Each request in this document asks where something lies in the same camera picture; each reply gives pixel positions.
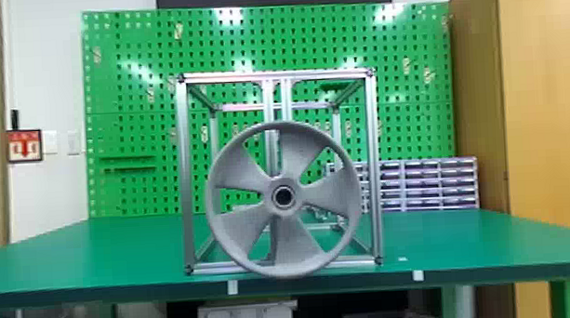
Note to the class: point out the grey wheel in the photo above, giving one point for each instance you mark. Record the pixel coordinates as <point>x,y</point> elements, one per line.
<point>239,174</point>

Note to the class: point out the white drawer cabinet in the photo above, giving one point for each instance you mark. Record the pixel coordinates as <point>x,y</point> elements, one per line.
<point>428,184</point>

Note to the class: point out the yellow cupboard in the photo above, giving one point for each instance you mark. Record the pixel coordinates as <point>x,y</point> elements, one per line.
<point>547,117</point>

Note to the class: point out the silver frame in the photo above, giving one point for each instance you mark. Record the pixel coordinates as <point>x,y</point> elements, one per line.
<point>185,184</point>

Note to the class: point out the white light switch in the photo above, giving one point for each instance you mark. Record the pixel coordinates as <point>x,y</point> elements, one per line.
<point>50,142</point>
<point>74,142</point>

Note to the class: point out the red wall sign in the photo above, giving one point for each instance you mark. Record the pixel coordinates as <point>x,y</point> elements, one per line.
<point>24,145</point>

